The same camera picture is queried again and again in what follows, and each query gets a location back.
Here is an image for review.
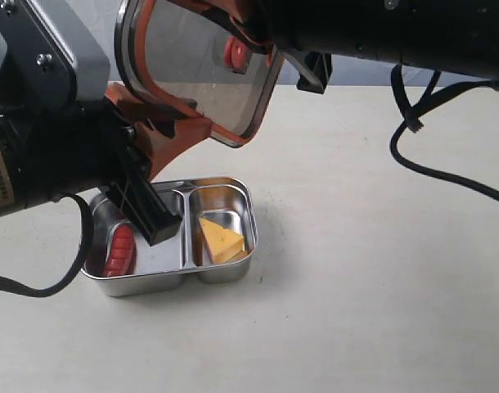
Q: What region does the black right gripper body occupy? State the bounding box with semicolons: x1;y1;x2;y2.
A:
200;0;381;96

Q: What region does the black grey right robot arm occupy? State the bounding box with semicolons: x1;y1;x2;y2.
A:
177;0;499;93

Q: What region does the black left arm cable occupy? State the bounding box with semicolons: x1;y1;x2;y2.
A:
0;192;96;299

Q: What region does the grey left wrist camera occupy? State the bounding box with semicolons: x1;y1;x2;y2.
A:
0;1;110;112

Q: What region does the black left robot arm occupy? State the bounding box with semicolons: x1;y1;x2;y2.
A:
0;98;212;246

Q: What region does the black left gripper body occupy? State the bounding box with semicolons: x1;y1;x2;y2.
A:
11;100;181;246

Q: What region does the yellow toy cheese wedge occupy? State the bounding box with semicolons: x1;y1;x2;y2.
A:
199;218;245;264

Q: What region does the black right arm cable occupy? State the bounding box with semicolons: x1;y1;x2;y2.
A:
389;63;499;208

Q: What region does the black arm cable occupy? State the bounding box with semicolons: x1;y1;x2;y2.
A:
389;63;499;208
0;192;96;299

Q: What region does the transparent lid with orange valve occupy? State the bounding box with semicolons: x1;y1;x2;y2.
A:
114;1;284;147

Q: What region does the stainless steel lunch box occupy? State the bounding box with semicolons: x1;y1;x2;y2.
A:
82;175;259;299

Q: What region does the red toy sausage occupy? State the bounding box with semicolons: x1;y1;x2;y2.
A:
101;224;136;278

